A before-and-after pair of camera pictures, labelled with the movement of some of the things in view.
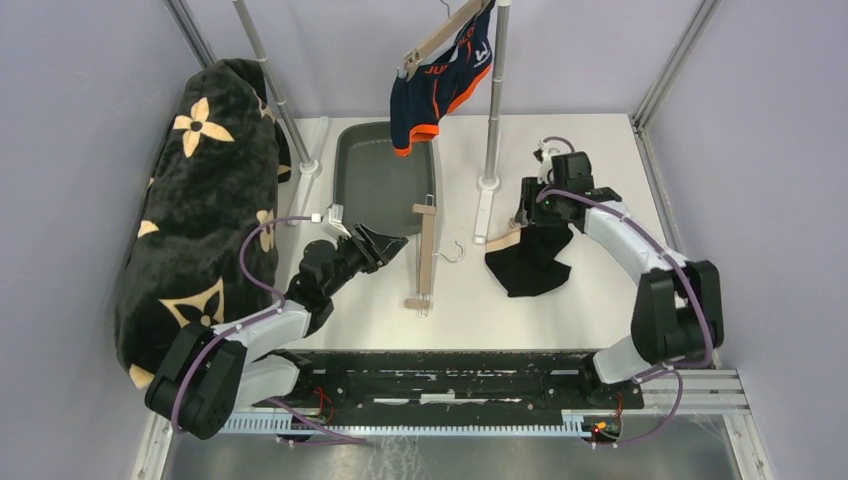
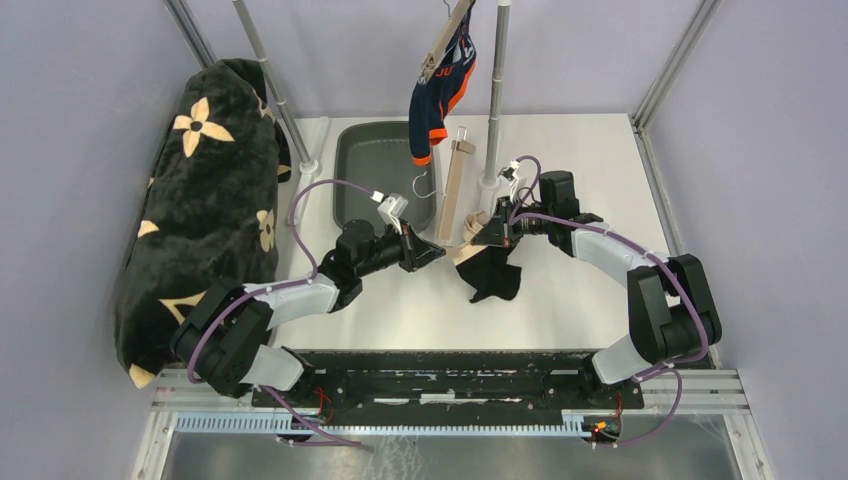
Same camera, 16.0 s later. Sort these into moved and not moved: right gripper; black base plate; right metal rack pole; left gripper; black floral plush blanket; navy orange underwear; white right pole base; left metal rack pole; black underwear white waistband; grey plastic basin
Moved: left gripper; right gripper; black underwear white waistband; navy orange underwear
Not moved: grey plastic basin; black base plate; right metal rack pole; white right pole base; left metal rack pole; black floral plush blanket
